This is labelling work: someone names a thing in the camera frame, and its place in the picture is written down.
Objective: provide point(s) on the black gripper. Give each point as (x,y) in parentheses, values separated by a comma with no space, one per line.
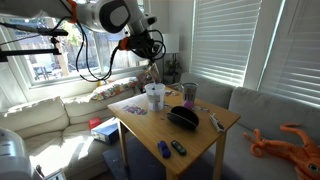
(145,45)

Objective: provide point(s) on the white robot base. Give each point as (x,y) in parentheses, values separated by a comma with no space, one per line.
(13,156)

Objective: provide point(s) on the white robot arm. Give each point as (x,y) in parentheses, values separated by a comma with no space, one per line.
(90,13)

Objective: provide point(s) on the frosted plastic cup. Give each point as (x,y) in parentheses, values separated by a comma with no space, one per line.
(155,88)

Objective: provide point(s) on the green house plant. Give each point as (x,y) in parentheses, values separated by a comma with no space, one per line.
(173,68)

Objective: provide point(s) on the white shade floor lamp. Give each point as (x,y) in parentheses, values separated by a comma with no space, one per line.
(172,43)

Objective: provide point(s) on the colourful printed cards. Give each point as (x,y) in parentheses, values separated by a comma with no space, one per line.
(171,93)

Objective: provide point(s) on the colourful patterned pillow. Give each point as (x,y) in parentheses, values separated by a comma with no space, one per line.
(115,88)

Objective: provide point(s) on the colourful sticker sheet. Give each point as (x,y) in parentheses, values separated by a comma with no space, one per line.
(135,110)

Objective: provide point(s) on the small purple ball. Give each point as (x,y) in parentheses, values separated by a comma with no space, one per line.
(188,105)

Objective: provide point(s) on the black glasses case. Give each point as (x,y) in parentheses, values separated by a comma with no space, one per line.
(183,116)

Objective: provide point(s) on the small printed card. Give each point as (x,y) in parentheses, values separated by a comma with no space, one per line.
(201,108)

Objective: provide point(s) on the narrow white window blind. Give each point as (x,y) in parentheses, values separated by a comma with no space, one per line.
(223,40)

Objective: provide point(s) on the blue box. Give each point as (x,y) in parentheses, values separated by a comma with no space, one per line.
(106,131)

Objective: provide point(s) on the red box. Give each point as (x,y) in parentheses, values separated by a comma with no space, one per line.
(94,123)

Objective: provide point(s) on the wooden table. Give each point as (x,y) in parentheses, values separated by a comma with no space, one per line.
(200,133)

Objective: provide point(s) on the blue toy car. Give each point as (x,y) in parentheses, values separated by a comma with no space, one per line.
(164,149)

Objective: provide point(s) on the small white toy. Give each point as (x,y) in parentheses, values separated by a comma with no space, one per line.
(216,124)

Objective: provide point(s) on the dark green toy car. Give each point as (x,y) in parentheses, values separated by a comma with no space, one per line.
(178,148)

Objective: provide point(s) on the dark outdoor chair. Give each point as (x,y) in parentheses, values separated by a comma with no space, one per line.
(40,71)

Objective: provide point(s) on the grey sofa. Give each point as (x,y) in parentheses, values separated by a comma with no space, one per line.
(266,110)

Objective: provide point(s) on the white sofa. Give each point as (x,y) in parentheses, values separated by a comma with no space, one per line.
(40,113)

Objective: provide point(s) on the black stand bar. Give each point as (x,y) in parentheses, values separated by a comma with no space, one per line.
(26,52)

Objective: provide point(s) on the wide white window blind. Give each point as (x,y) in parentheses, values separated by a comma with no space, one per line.
(296,50)

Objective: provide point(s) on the white labelled device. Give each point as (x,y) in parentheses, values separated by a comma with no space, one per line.
(55,176)

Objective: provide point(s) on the orange octopus plush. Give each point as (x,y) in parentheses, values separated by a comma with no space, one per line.
(293,153)

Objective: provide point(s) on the large white frame window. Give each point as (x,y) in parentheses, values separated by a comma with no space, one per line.
(43,71)

